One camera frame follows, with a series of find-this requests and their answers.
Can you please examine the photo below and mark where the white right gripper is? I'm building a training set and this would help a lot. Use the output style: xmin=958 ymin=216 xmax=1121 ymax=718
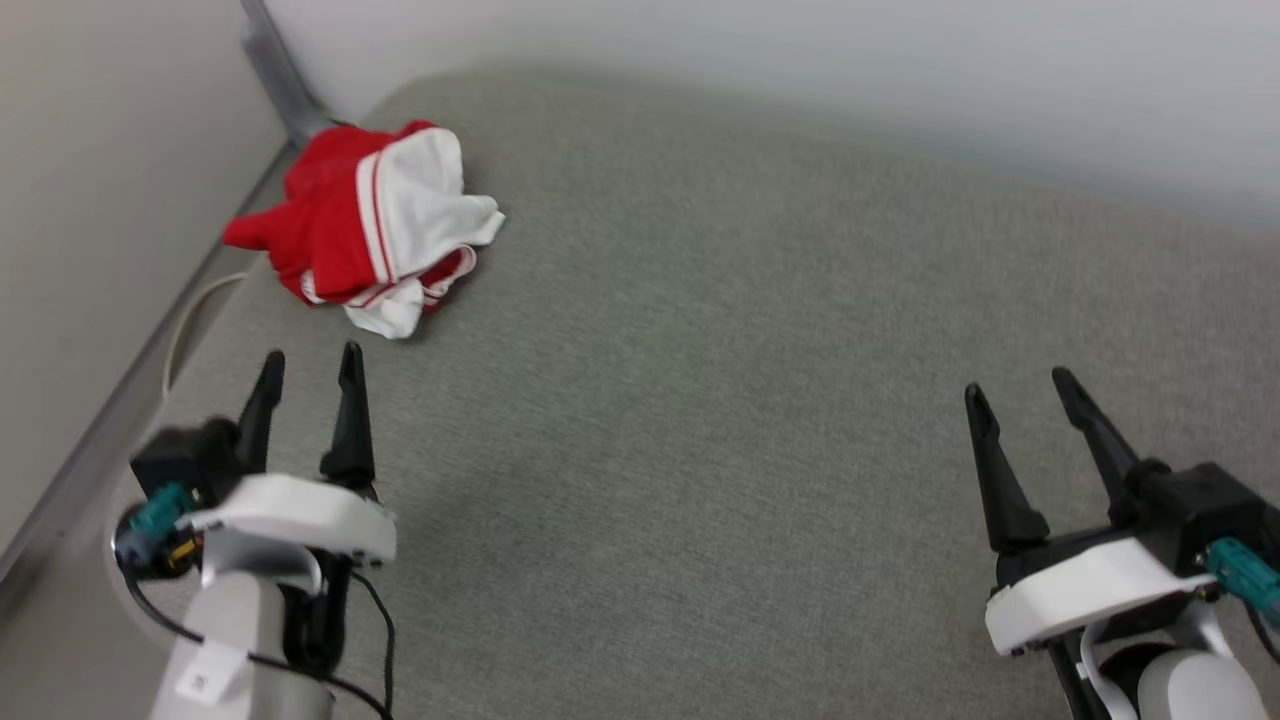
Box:
xmin=964 ymin=367 xmax=1219 ymax=658

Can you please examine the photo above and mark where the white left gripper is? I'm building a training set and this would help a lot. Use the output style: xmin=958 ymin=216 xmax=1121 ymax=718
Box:
xmin=188 ymin=341 xmax=398 ymax=673

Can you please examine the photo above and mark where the red and white garment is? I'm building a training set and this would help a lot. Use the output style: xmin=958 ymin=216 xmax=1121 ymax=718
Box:
xmin=221 ymin=120 xmax=507 ymax=341

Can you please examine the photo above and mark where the grey baseboard strip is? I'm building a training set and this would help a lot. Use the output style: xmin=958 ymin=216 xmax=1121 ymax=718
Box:
xmin=0 ymin=145 xmax=296 ymax=601

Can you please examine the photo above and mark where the white paper label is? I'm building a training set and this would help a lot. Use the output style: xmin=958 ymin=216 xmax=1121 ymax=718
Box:
xmin=174 ymin=643 xmax=248 ymax=702

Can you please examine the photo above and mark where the grey metal corner profile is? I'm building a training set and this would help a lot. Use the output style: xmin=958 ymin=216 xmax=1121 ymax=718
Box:
xmin=238 ymin=0 xmax=333 ymax=149

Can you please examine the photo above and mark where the white cable on floor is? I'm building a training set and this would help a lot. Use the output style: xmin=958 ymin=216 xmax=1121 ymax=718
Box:
xmin=162 ymin=272 xmax=249 ymax=401

